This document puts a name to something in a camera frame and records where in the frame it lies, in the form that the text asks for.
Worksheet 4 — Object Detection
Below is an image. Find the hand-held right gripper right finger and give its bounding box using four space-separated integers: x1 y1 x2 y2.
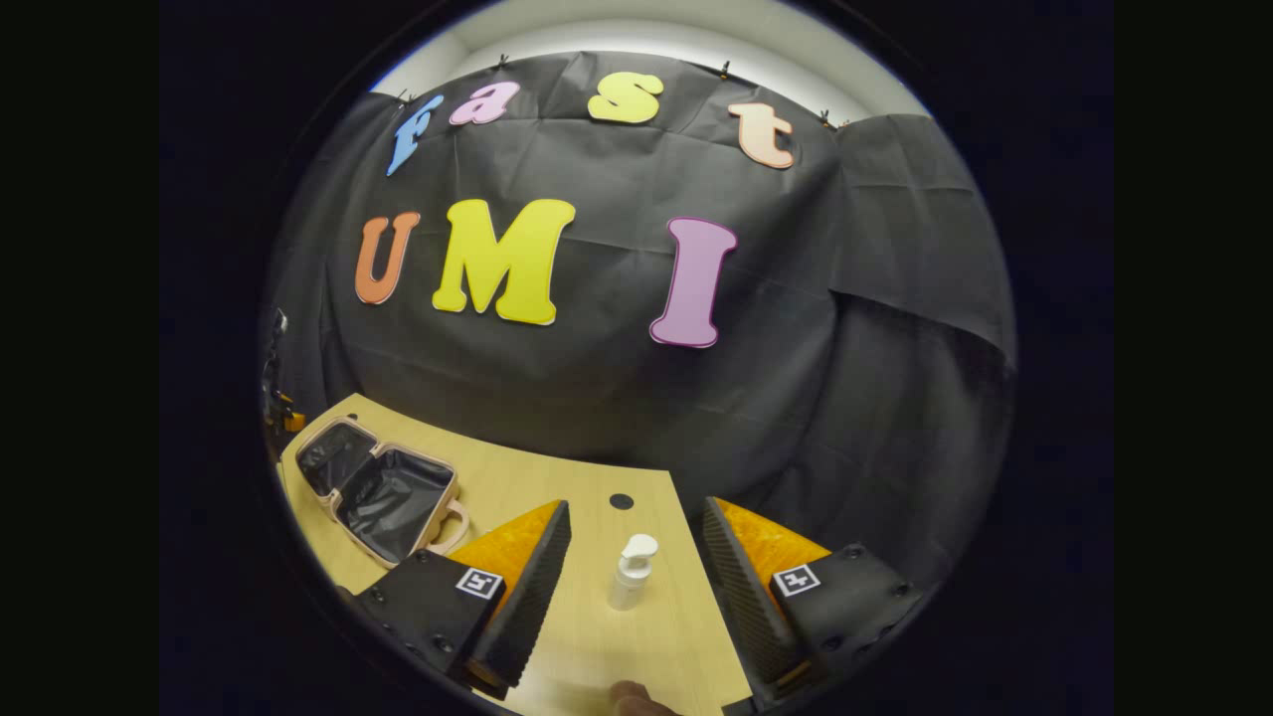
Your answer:
701 497 926 713

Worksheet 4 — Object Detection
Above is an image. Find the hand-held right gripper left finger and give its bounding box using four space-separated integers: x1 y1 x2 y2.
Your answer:
355 500 573 699

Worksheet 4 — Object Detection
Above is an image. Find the white pump bottle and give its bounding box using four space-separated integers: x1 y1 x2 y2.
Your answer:
609 534 659 612

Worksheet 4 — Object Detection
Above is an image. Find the pink hard-shell suitcase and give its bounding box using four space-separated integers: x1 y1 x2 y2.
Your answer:
295 416 470 570

